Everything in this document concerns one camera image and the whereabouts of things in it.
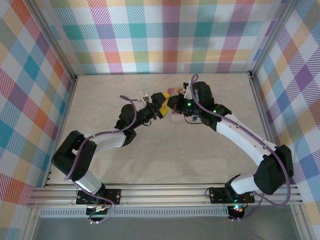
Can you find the pink decorated tin box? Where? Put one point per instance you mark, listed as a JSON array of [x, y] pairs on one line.
[[173, 90]]

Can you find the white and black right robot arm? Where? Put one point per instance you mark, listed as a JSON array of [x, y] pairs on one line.
[[245, 140]]

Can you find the grey metal panel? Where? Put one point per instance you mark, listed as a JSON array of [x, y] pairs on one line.
[[162, 228]]

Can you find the aluminium side rail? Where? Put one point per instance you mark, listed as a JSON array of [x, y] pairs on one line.
[[66, 112], [263, 112]]

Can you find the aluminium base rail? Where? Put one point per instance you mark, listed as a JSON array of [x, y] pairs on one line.
[[162, 195]]

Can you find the aluminium frame post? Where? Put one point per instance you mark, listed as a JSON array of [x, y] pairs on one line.
[[55, 41], [272, 37]]

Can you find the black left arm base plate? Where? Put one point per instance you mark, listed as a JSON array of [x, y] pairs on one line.
[[113, 196]]

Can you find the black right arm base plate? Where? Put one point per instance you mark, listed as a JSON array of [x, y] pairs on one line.
[[217, 195]]

